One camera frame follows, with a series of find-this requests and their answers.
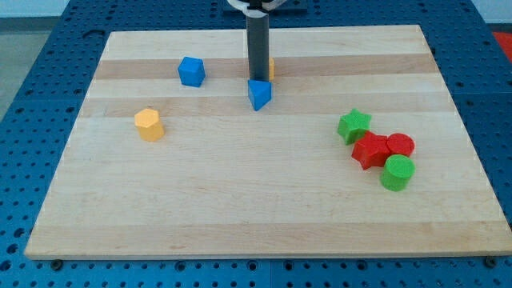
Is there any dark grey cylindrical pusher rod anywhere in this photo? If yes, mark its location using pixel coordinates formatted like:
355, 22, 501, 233
246, 14, 270, 82

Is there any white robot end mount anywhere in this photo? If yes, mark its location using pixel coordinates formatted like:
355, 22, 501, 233
227, 0, 287, 18

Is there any blue triangle block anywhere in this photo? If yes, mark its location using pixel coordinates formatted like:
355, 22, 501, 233
248, 80, 272, 111

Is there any yellow heart block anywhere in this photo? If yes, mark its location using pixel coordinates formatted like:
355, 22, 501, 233
269, 57, 274, 82

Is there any blue cube block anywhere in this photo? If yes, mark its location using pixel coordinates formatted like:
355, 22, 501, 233
178, 57, 206, 87

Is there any green star block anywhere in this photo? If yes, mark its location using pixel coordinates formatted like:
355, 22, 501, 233
337, 108, 372, 145

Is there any yellow hexagon block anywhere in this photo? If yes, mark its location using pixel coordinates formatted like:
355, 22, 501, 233
134, 108, 165, 142

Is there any light wooden board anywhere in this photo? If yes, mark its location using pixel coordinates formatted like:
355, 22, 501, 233
25, 25, 511, 260

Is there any red star block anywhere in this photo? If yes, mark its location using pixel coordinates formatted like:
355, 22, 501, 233
351, 131, 390, 170

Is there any red cylinder block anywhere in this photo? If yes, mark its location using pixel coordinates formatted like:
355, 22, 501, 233
386, 133, 415, 157

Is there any green cylinder block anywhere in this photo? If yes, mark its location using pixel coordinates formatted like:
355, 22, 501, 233
380, 154, 415, 191

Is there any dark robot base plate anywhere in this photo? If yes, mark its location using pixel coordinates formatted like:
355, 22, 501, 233
222, 0, 308, 15

